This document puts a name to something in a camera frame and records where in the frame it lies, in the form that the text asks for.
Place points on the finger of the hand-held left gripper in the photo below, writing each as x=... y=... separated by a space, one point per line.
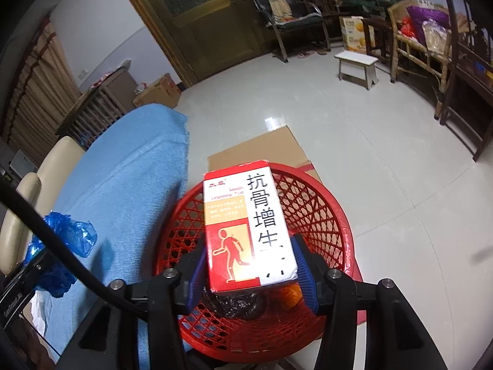
x=38 y=266

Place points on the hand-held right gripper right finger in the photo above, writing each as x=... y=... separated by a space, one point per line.
x=304 y=269

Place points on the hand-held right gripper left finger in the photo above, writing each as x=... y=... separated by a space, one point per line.
x=198 y=273

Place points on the white tissue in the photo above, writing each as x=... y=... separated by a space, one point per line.
x=38 y=312

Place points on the orange-red plastic bag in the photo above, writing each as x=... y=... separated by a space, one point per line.
x=289 y=296

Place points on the blue plastic bag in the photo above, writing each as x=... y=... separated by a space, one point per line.
x=65 y=231

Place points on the black plastic bag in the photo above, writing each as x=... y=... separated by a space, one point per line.
x=235 y=304

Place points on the red plastic mesh basket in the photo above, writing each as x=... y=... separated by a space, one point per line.
x=308 y=208

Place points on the red white medicine box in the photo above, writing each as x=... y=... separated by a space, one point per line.
x=238 y=219

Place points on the beige leather chair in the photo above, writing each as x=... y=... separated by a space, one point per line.
x=15 y=216
x=57 y=158

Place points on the white appliance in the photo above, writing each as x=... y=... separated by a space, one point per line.
x=23 y=162

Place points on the blue tablecloth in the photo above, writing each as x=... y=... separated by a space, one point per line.
x=127 y=169

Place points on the flat cardboard sheet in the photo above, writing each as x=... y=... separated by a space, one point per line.
x=254 y=146

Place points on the wooden crib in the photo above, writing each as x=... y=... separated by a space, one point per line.
x=100 y=111

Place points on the beige curtains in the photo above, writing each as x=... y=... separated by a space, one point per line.
x=34 y=92

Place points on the brown cardboard box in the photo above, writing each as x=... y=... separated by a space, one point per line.
x=158 y=92

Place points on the pink cloth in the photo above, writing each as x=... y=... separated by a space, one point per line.
x=102 y=81

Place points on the small white-top stool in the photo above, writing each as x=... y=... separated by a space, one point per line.
x=356 y=61

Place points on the pair of slippers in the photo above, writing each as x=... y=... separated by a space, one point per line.
x=312 y=53

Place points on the wicker chair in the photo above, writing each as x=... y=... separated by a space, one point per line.
x=404 y=57

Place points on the wooden double door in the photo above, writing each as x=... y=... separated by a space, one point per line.
x=215 y=34

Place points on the yellow white carton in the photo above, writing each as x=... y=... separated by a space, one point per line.
x=354 y=34

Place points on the tall dark wooden chair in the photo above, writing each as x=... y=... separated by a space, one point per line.
x=468 y=81

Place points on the dark wooden side table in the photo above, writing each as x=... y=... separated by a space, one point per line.
x=375 y=27

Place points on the small red bag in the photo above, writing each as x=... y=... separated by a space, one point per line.
x=407 y=29

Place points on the clear plastic bag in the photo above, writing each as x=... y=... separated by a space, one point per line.
x=435 y=38

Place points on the striped beige scarf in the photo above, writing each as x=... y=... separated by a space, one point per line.
x=277 y=2

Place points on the purple bag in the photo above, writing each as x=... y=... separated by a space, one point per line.
x=423 y=17

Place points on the black metal-frame chair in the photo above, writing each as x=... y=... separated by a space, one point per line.
x=300 y=23

